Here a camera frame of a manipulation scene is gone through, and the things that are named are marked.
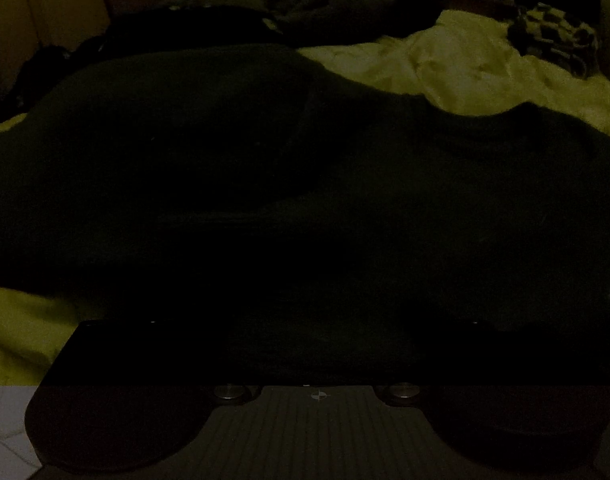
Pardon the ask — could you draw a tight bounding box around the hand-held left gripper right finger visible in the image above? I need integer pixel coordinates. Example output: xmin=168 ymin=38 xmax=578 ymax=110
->
xmin=385 ymin=318 xmax=566 ymax=388

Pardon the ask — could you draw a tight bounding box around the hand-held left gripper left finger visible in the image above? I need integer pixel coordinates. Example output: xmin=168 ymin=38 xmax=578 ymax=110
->
xmin=47 ymin=318 xmax=228 ymax=388

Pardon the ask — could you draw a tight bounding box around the large dark garment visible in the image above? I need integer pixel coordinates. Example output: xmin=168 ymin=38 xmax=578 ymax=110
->
xmin=0 ymin=42 xmax=610 ymax=386

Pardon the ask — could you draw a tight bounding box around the black clothing pile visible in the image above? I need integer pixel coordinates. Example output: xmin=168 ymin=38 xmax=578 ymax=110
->
xmin=15 ymin=4 xmax=290 ymax=111

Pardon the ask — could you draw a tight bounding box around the checkered cloth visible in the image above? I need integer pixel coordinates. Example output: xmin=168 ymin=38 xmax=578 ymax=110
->
xmin=507 ymin=2 xmax=602 ymax=80

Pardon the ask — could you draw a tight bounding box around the beige curtain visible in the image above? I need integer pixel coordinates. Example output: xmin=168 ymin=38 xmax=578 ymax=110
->
xmin=0 ymin=0 xmax=166 ymax=126

